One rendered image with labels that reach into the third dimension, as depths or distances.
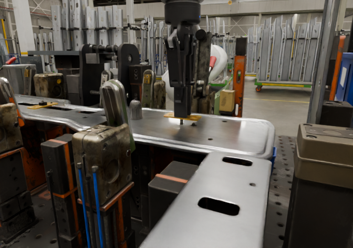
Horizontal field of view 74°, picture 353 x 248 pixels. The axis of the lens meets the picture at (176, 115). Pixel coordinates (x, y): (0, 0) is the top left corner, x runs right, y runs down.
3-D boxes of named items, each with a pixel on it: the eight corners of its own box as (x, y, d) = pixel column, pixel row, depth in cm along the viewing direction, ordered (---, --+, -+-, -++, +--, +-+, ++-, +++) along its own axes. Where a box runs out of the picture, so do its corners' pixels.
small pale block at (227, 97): (213, 212, 71) (219, 91, 61) (216, 205, 74) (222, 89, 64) (225, 215, 69) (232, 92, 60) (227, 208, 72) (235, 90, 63)
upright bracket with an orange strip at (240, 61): (225, 206, 73) (235, 37, 60) (225, 204, 75) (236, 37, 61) (234, 208, 72) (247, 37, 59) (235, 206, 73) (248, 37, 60)
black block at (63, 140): (45, 268, 53) (23, 146, 45) (81, 235, 62) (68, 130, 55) (72, 281, 50) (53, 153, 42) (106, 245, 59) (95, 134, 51)
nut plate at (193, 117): (162, 116, 55) (162, 112, 54) (169, 113, 58) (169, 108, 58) (197, 121, 52) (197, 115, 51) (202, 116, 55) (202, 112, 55)
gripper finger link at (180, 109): (187, 86, 52) (186, 86, 51) (187, 117, 53) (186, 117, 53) (175, 85, 53) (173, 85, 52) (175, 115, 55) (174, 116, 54)
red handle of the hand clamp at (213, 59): (191, 87, 66) (206, 54, 75) (193, 93, 67) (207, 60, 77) (206, 88, 64) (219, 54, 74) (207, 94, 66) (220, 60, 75)
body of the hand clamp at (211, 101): (187, 200, 76) (189, 92, 67) (195, 189, 82) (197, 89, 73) (205, 205, 74) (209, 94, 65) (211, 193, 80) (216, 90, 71)
